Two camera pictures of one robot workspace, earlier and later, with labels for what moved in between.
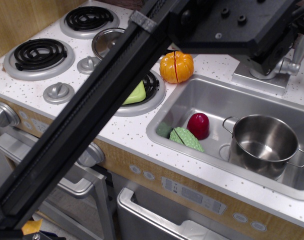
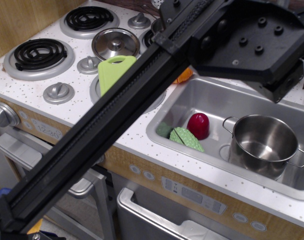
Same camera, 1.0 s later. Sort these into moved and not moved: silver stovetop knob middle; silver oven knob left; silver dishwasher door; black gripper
Moved: black gripper
Not moved: silver dishwasher door; silver oven knob left; silver stovetop knob middle
